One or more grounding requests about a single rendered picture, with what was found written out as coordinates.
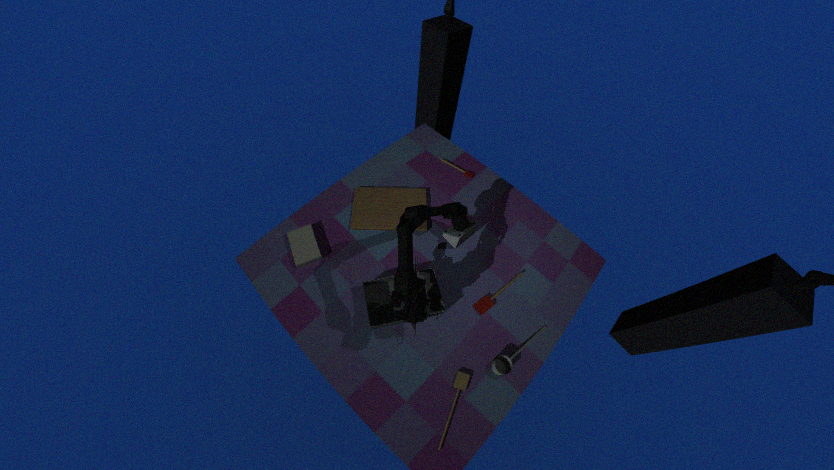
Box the light wooden board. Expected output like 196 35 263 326
350 187 427 230

